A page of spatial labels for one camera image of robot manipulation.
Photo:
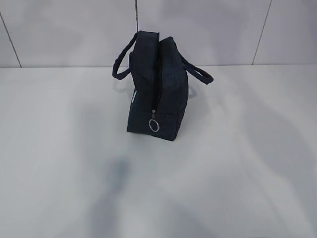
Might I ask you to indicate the dark navy lunch bag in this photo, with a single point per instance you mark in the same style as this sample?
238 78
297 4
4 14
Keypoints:
160 76

